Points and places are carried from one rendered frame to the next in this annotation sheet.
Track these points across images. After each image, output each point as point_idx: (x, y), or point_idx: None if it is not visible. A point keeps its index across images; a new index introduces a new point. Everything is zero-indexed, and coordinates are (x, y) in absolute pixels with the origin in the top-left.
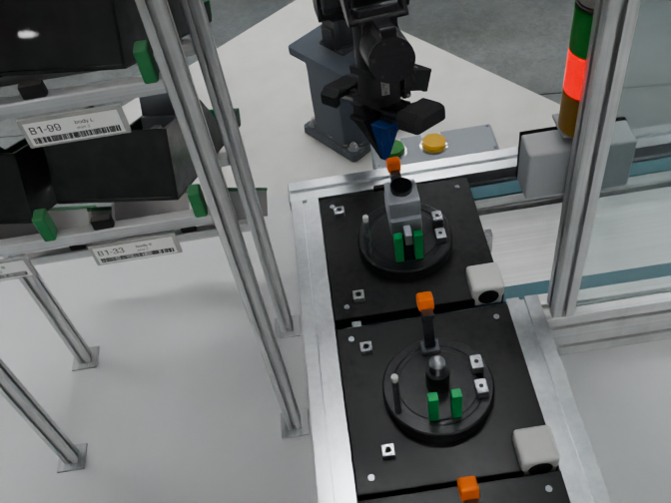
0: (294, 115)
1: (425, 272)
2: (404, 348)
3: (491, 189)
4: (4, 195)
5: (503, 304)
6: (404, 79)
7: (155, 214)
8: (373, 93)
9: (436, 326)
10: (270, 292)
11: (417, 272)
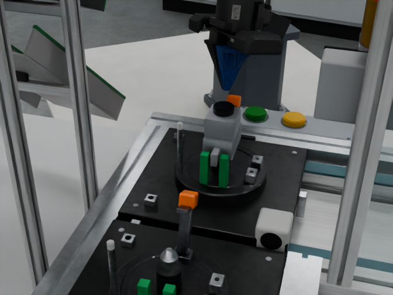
0: (202, 88)
1: (223, 202)
2: (159, 249)
3: (328, 168)
4: None
5: (281, 252)
6: (258, 14)
7: None
8: (224, 14)
9: (205, 247)
10: (80, 175)
11: (214, 198)
